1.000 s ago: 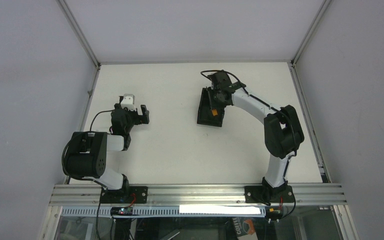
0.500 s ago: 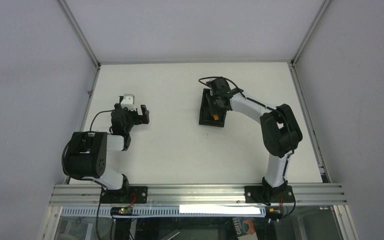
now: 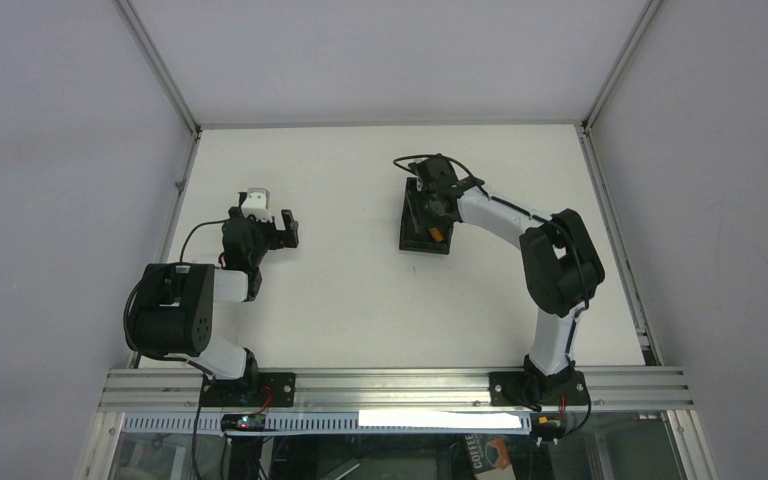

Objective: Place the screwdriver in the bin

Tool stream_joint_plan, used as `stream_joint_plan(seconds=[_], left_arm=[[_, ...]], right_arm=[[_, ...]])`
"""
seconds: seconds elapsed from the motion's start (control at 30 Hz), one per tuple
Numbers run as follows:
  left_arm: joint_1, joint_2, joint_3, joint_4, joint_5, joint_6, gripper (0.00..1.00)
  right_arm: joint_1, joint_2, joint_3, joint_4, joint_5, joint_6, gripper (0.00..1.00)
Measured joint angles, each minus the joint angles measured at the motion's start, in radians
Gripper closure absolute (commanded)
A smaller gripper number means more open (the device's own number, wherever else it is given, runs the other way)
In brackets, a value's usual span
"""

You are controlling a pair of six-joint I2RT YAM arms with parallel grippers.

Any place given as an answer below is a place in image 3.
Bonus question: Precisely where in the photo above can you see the orange handled screwdriver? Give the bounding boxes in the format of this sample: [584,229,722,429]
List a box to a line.
[428,227,445,243]

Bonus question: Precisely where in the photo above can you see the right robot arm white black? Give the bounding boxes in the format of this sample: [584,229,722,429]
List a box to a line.
[393,153,606,409]

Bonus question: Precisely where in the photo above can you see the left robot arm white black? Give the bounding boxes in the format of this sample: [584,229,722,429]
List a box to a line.
[123,207,299,392]

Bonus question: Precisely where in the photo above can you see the black plastic bin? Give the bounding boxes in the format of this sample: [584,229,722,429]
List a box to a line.
[398,177,454,255]

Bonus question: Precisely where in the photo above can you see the coffee labelled box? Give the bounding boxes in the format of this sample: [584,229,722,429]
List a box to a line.
[464,434,511,474]

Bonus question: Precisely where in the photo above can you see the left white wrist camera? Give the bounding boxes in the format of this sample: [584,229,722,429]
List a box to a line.
[239,188,274,223]

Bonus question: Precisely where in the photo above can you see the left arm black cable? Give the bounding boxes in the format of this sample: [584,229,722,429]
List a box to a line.
[178,218,232,265]

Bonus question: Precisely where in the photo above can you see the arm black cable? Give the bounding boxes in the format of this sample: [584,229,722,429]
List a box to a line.
[393,153,595,439]
[178,218,232,265]

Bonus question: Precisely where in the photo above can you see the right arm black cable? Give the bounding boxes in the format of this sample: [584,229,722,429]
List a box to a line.
[393,153,595,439]

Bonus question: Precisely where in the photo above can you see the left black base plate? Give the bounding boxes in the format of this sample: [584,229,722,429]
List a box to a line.
[199,371,297,409]

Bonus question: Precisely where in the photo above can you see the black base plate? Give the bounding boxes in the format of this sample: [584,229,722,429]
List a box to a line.
[488,370,590,411]
[199,371,297,409]

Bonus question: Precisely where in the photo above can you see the aluminium mounting rail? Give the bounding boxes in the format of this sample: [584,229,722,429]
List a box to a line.
[98,366,694,413]

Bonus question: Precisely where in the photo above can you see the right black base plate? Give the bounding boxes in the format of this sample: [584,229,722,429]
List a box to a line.
[488,370,590,411]

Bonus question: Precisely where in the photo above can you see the white slotted cable duct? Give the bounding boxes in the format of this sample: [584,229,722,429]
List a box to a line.
[122,409,532,436]

